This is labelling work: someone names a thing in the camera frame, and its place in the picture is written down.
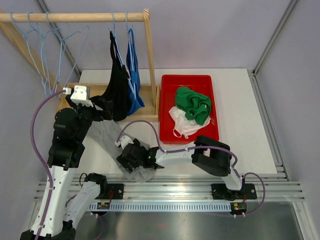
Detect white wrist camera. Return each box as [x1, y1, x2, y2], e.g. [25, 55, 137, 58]
[114, 135, 134, 150]
[62, 85, 94, 109]

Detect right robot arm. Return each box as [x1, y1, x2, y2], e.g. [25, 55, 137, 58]
[116, 135, 257, 202]

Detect wooden clothes rack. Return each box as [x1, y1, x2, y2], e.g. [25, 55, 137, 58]
[0, 8, 160, 122]

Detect light blue hanger of grey top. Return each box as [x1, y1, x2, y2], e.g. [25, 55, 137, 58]
[45, 11, 90, 93]

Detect grey tank top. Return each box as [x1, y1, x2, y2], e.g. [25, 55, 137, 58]
[85, 120, 156, 184]

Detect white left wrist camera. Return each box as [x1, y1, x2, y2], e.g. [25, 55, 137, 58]
[62, 85, 94, 109]

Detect blue tank top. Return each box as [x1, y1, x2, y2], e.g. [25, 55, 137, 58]
[126, 27, 145, 116]

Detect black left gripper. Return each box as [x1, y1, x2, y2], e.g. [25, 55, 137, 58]
[67, 94, 113, 142]

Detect light blue hanger of black top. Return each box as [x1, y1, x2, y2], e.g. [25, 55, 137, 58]
[109, 12, 136, 99]

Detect light blue hanger of white top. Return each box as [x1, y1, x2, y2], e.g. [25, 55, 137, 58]
[9, 12, 51, 96]

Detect light blue hanger of green top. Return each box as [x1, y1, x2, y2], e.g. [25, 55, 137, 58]
[26, 12, 71, 96]

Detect green tank top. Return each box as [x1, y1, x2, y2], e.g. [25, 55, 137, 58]
[175, 86, 212, 126]

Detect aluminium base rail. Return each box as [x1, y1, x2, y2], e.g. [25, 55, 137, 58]
[33, 173, 306, 213]

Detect red plastic bin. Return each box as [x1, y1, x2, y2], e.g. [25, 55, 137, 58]
[158, 74, 220, 145]

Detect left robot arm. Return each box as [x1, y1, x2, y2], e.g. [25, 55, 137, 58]
[20, 96, 113, 240]

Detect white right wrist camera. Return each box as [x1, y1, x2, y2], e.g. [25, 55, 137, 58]
[114, 135, 134, 150]

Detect white camisole tank top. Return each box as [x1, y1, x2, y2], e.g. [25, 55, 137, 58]
[168, 106, 211, 139]

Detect black tank top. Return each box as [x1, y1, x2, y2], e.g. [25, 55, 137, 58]
[89, 32, 132, 121]

